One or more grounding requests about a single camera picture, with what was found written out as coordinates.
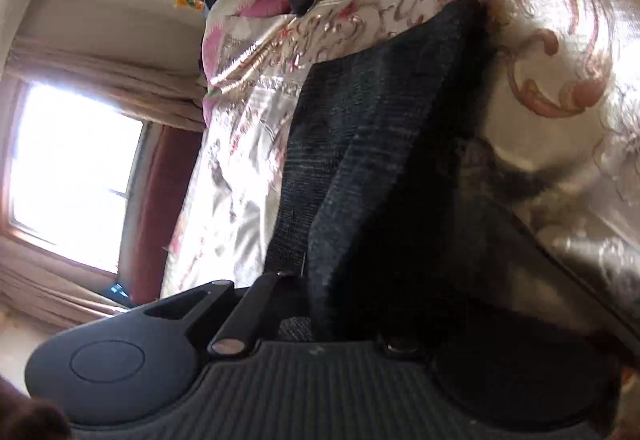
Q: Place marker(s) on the floral satin bedspread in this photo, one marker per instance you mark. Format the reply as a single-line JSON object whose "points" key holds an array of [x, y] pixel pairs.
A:
{"points": [[550, 44]]}

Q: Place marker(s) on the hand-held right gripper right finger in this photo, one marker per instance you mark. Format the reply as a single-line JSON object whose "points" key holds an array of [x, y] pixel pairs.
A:
{"points": [[400, 347]]}

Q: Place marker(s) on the brown fuzzy sleeve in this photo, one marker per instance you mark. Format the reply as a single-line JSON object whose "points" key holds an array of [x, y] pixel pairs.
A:
{"points": [[30, 412]]}

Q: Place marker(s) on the dark grey pants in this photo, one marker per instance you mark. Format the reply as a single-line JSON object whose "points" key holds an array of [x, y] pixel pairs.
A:
{"points": [[380, 159]]}

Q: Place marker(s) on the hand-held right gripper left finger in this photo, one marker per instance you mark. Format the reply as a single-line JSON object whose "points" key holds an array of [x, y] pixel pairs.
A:
{"points": [[270, 285]]}

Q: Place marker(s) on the small blue object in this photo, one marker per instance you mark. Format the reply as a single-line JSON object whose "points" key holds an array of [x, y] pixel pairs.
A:
{"points": [[119, 291]]}

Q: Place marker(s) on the beige curtain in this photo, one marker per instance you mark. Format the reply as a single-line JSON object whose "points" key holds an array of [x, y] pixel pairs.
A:
{"points": [[110, 74], [45, 285]]}

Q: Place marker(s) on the bright window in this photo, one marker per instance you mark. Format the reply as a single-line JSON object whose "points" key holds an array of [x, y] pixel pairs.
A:
{"points": [[70, 169]]}

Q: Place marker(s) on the yellow green packet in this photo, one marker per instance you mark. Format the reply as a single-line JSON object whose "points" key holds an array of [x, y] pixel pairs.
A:
{"points": [[189, 0]]}

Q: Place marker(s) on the floral pink pillow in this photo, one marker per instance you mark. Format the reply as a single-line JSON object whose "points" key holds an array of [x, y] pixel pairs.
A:
{"points": [[250, 29]]}

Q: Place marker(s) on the maroon upholstered sofa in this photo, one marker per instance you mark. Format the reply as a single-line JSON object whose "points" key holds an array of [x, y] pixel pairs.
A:
{"points": [[160, 210]]}

